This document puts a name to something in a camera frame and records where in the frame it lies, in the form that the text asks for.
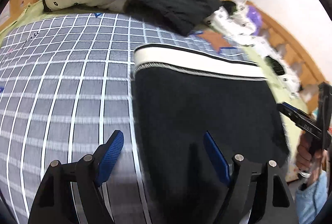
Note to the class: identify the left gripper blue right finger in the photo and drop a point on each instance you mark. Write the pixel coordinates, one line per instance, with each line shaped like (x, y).
(257, 193)

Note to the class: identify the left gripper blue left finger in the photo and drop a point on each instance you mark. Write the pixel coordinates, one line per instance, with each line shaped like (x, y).
(54, 203)

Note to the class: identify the black pants with white stripe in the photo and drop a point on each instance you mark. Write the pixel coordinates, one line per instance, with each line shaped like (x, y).
(179, 95)

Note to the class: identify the person's right hand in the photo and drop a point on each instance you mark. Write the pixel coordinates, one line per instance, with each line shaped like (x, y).
(305, 162)

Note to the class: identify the green bed sheet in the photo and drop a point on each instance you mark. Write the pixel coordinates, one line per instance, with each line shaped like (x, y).
(280, 93)

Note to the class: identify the grey checked star blanket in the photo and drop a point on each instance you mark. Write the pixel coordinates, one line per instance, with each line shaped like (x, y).
(66, 85)

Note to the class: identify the purple plush toy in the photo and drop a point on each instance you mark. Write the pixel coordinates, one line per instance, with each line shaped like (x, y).
(254, 20)

